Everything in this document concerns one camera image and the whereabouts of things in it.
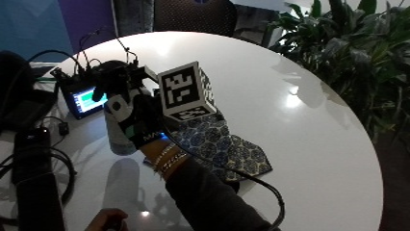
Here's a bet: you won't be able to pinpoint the black glove cable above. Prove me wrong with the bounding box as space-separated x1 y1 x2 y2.
160 127 287 231

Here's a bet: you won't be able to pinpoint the beaded bracelets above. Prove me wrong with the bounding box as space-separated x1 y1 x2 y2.
150 141 189 176

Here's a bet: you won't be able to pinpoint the black looped cable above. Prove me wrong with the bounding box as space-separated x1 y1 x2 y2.
0 149 80 207

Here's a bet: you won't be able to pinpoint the small screen device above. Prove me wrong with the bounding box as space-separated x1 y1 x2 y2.
51 66 110 120

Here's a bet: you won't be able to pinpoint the black box with light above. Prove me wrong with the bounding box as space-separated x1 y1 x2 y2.
12 127 52 186

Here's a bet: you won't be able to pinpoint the small black adapter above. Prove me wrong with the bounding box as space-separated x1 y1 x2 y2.
56 121 70 137

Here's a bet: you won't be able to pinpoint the blue floral patterned cloth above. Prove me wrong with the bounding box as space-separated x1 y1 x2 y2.
168 110 274 183

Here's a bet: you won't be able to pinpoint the black bag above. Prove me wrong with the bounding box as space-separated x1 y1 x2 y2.
0 50 60 133

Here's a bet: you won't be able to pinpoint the thin black wires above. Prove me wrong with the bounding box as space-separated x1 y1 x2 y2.
77 26 141 66

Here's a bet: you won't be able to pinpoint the white cube with black markers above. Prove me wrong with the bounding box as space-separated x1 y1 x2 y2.
156 61 220 122

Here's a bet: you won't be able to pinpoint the grey bottle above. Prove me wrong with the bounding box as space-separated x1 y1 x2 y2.
102 107 138 157

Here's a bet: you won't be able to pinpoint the dark chair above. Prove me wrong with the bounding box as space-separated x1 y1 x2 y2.
152 0 238 39

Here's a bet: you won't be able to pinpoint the green leafy plant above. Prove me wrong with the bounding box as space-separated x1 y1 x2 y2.
265 0 410 143

